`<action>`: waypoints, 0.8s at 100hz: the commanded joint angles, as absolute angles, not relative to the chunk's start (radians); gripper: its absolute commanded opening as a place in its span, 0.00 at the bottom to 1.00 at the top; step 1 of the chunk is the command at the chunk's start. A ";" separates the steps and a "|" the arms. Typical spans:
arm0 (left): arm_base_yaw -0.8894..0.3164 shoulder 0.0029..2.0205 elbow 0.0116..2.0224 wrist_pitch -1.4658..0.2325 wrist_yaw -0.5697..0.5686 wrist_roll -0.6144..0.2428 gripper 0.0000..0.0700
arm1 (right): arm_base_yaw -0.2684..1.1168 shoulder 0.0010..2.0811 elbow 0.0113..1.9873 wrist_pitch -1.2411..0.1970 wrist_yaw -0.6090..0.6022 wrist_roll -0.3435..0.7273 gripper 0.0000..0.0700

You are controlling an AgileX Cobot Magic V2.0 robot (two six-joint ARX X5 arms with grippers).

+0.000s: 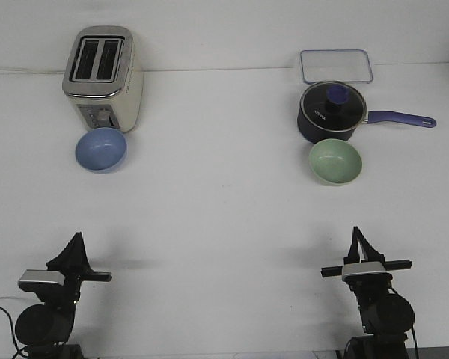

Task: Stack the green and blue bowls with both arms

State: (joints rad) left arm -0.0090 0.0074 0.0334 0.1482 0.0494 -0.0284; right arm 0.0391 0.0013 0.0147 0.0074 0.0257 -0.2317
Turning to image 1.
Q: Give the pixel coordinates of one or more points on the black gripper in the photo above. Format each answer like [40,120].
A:
[361,249]
[59,288]

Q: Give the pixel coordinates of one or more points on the green bowl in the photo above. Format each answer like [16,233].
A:
[335,162]

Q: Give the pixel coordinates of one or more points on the blue bowl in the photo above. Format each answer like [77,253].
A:
[101,150]

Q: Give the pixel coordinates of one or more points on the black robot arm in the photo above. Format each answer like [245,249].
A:
[45,328]
[386,316]

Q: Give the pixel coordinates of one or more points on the dark blue saucepan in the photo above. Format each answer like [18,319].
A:
[315,134]

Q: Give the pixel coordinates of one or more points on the glass pot lid blue knob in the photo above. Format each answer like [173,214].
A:
[333,106]

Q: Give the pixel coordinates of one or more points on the cream and chrome toaster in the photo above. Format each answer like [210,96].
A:
[103,79]

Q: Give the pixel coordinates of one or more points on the clear container blue rim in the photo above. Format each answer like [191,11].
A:
[343,65]

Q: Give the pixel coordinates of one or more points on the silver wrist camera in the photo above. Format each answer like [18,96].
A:
[363,268]
[35,277]

